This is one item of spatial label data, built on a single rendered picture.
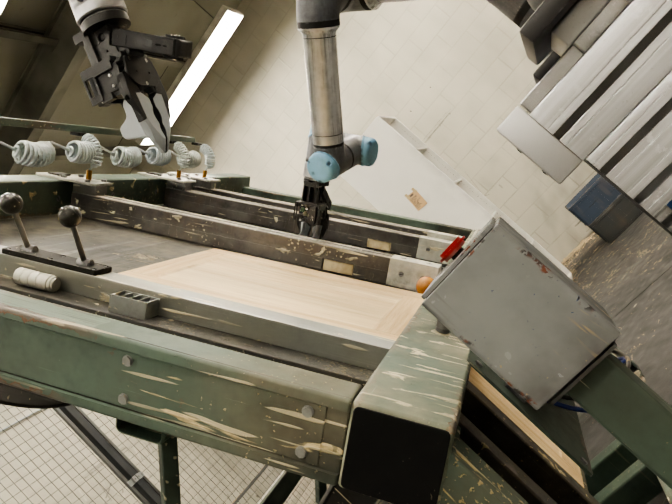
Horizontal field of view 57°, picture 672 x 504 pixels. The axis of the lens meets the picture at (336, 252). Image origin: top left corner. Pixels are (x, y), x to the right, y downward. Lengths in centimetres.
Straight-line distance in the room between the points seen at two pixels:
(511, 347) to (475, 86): 580
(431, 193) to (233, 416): 437
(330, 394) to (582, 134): 39
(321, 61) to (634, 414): 100
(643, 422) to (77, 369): 68
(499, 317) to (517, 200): 574
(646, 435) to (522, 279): 21
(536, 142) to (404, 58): 588
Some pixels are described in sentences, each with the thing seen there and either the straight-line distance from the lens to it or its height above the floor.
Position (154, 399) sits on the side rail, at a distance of 84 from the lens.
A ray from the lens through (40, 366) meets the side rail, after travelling 93.
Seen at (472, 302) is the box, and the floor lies 89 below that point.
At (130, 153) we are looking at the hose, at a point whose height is 185.
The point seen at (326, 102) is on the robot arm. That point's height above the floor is 137.
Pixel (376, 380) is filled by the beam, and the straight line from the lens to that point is 81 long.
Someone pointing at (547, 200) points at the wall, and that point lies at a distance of 640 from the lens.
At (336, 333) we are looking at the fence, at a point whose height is 98.
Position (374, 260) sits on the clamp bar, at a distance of 159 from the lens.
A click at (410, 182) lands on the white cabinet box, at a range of 509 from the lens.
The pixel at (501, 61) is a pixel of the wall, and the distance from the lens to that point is 642.
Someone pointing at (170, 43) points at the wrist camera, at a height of 142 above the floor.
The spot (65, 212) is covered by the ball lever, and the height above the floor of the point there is 144.
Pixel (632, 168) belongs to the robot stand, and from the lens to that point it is 71.
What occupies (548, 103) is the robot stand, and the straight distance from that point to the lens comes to 70.
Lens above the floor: 95
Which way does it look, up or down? 7 degrees up
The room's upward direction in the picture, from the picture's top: 47 degrees counter-clockwise
